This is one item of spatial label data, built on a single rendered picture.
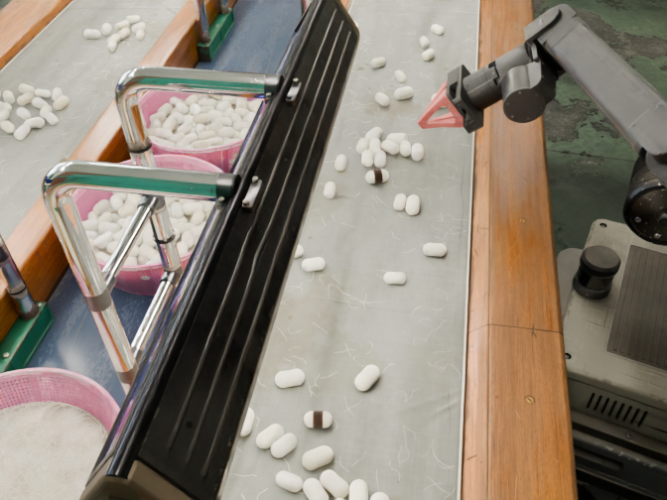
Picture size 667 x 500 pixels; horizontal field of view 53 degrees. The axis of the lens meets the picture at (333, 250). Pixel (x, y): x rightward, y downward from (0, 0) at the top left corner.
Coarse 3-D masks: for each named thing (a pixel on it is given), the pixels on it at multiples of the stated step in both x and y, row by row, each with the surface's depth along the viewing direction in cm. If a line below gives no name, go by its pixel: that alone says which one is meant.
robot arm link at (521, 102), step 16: (544, 16) 93; (560, 16) 91; (528, 32) 94; (544, 32) 92; (544, 48) 96; (544, 64) 92; (560, 64) 97; (512, 80) 92; (528, 80) 91; (544, 80) 90; (512, 96) 91; (528, 96) 91; (544, 96) 90; (512, 112) 93; (528, 112) 93
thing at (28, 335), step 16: (0, 240) 85; (0, 256) 86; (0, 272) 88; (16, 272) 89; (16, 288) 90; (16, 304) 92; (32, 304) 93; (48, 304) 97; (16, 320) 94; (32, 320) 94; (48, 320) 98; (16, 336) 92; (32, 336) 94; (0, 352) 90; (16, 352) 90; (32, 352) 94; (0, 368) 88; (16, 368) 91
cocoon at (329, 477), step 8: (328, 472) 72; (320, 480) 72; (328, 480) 71; (336, 480) 71; (344, 480) 72; (328, 488) 71; (336, 488) 71; (344, 488) 71; (336, 496) 71; (344, 496) 71
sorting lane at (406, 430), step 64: (384, 0) 160; (448, 0) 159; (448, 64) 137; (384, 128) 122; (448, 128) 121; (320, 192) 109; (384, 192) 108; (448, 192) 108; (320, 256) 98; (384, 256) 98; (448, 256) 98; (320, 320) 90; (384, 320) 89; (448, 320) 89; (256, 384) 83; (320, 384) 82; (384, 384) 82; (448, 384) 82; (256, 448) 76; (384, 448) 76; (448, 448) 76
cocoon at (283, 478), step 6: (282, 474) 72; (288, 474) 72; (294, 474) 72; (276, 480) 72; (282, 480) 72; (288, 480) 72; (294, 480) 72; (300, 480) 72; (282, 486) 72; (288, 486) 72; (294, 486) 71; (300, 486) 72
